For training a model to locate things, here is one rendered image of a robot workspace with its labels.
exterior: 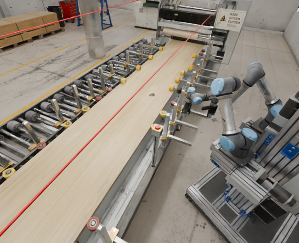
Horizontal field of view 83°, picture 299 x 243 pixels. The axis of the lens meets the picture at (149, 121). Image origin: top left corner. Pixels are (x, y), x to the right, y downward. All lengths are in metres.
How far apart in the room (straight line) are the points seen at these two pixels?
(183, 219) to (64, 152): 1.50
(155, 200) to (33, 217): 1.34
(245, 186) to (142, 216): 1.22
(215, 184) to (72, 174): 1.63
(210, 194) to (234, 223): 0.35
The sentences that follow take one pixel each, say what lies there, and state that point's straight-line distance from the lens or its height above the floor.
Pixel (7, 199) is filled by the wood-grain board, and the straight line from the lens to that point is 1.64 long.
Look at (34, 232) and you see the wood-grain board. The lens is 1.44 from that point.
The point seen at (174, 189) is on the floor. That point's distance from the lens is 2.41.
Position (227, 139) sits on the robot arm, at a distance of 1.33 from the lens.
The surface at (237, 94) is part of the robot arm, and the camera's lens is 1.74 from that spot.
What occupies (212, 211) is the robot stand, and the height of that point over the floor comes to 0.23.
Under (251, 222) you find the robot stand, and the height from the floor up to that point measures 0.21.
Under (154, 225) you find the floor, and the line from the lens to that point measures 2.23.
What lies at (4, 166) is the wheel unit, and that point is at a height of 0.87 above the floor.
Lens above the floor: 2.15
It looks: 43 degrees down
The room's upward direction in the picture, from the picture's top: 3 degrees clockwise
